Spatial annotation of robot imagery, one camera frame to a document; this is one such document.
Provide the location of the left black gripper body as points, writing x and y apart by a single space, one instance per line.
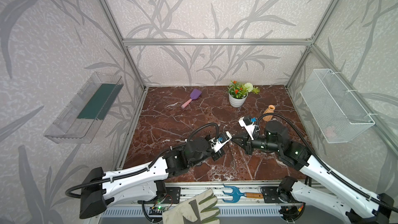
218 152

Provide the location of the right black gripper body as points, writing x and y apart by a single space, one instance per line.
247 143

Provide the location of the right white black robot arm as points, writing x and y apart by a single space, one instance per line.
347 200

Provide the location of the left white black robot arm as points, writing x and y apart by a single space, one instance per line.
145 182

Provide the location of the small terracotta vase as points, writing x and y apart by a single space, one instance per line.
270 109

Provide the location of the white pot with flowers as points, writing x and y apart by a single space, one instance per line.
239 92

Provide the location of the blue garden hand fork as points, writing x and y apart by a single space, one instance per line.
236 194

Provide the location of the purple pink toy spatula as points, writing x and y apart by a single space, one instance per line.
195 94

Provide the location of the white green work glove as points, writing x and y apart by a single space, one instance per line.
200 209

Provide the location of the green circuit board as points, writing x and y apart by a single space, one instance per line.
156 210

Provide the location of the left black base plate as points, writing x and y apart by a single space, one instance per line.
172 196

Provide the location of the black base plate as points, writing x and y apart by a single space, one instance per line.
271 195
172 196

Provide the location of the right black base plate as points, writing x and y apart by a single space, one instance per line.
271 195

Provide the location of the white wire mesh basket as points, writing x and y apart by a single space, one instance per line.
338 113

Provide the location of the clear plastic wall tray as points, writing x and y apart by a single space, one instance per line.
83 116

